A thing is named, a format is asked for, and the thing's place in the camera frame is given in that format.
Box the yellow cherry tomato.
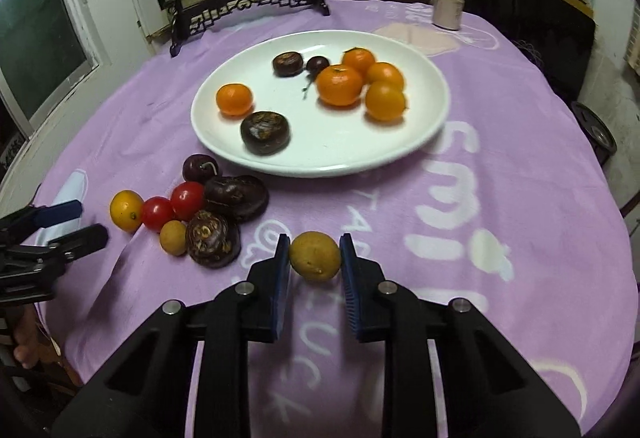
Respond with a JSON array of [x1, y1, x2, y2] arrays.
[[110, 190, 143, 233]]

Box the dark carved water chestnut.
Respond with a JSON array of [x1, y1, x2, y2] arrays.
[[186, 210, 241, 269]]

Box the dark glossy water chestnut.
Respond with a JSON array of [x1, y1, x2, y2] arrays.
[[204, 175, 269, 223]]

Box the red cherry tomato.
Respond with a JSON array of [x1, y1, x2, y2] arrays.
[[169, 181, 205, 221], [141, 197, 176, 232]]

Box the brown chestnut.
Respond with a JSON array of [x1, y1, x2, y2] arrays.
[[240, 111, 291, 155]]

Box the large orange fruit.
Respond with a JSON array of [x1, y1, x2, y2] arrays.
[[364, 81, 407, 122]]

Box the person's left hand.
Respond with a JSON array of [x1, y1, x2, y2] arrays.
[[14, 305, 58, 370]]

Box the small yellow kumquat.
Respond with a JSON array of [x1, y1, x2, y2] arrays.
[[160, 221, 186, 256]]

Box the dark cherry on cloth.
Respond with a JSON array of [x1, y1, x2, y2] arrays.
[[182, 153, 221, 185]]

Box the purple printed tablecloth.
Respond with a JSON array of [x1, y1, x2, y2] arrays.
[[38, 1, 638, 429]]

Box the white round plate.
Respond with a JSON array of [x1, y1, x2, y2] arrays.
[[191, 30, 451, 178]]

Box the small orange left on plate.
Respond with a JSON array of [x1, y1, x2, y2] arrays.
[[215, 83, 254, 117]]

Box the tangerine centre of plate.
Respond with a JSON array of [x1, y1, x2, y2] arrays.
[[316, 65, 364, 107]]

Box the tangerine of plate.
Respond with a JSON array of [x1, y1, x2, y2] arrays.
[[341, 47, 376, 78], [316, 65, 364, 107]]

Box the orange fruit rear right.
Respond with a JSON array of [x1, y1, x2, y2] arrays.
[[366, 61, 406, 91]]

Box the small dark chestnut on plate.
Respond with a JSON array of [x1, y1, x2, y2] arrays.
[[272, 52, 305, 78]]

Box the dark cherry with stem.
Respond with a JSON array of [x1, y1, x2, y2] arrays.
[[303, 56, 331, 99]]

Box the tangerine rear of plate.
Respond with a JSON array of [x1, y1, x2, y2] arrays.
[[341, 47, 376, 78]]

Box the black round stool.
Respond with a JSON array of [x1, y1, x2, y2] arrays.
[[570, 102, 617, 167]]

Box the pale pink candle jar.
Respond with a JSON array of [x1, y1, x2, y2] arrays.
[[432, 0, 464, 31]]

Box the window with white frame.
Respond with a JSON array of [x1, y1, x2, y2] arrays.
[[1, 0, 110, 140]]

